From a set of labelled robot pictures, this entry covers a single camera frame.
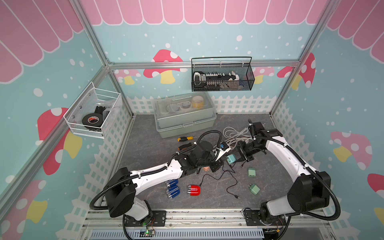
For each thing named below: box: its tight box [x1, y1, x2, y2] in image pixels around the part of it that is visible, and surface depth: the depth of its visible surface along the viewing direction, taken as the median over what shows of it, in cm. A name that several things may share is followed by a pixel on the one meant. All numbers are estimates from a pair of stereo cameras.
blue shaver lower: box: [166, 185, 181, 199], surface depth 82 cm
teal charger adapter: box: [227, 154, 237, 164], surface depth 77 cm
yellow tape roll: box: [192, 95, 205, 109], surface depth 104 cm
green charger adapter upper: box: [247, 167, 256, 178], surface depth 90 cm
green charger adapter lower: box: [247, 182, 261, 195], surface depth 84 cm
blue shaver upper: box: [166, 179, 179, 187], surface depth 85 cm
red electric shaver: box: [187, 185, 201, 196], surface depth 83 cm
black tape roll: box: [82, 113, 104, 130], surface depth 70 cm
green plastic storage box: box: [153, 92, 217, 139], surface depth 99 cm
